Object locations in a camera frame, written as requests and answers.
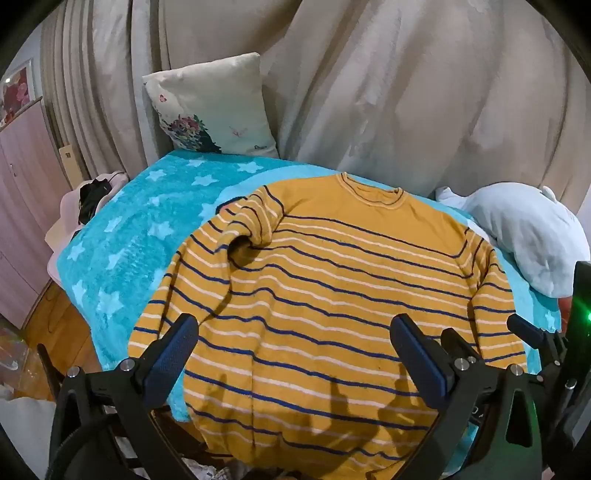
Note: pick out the beige curtain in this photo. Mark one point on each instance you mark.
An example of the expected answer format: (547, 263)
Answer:
(392, 92)

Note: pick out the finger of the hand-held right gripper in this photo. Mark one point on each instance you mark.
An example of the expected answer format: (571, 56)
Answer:
(528, 330)

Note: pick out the white wall panel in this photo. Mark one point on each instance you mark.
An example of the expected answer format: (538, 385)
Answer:
(69, 161)

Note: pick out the pink wardrobe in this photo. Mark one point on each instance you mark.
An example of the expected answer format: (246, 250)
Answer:
(23, 194)

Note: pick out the black bag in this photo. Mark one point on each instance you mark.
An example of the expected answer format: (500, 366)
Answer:
(92, 198)

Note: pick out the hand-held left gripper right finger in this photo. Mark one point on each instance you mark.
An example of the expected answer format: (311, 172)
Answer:
(415, 360)

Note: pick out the flower wall picture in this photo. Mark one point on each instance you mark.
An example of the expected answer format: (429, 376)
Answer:
(16, 92)

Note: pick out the clear plastic bag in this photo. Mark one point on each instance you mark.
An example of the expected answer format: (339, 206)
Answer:
(11, 355)

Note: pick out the turquoise star blanket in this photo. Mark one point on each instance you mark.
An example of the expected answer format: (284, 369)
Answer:
(138, 221)

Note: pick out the white floral pillow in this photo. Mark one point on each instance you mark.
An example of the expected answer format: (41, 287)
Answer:
(217, 106)

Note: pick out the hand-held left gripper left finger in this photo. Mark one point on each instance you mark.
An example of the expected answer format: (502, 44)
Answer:
(173, 355)

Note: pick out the white plush toy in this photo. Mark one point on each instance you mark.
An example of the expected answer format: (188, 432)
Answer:
(521, 230)

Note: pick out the yellow striped sweater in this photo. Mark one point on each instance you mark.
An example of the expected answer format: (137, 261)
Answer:
(323, 300)

